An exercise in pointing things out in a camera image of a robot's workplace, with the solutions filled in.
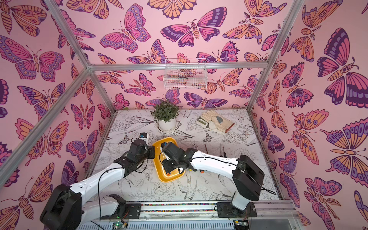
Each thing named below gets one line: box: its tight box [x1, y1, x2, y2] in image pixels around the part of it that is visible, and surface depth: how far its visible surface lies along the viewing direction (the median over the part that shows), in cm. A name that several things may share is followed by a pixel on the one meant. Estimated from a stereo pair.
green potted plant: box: [149, 99, 180, 124], surface depth 95 cm
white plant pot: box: [158, 117, 177, 131], surface depth 109 cm
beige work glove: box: [200, 110, 235, 133], surface depth 112 cm
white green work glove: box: [195, 115, 226, 135], surface depth 111 cm
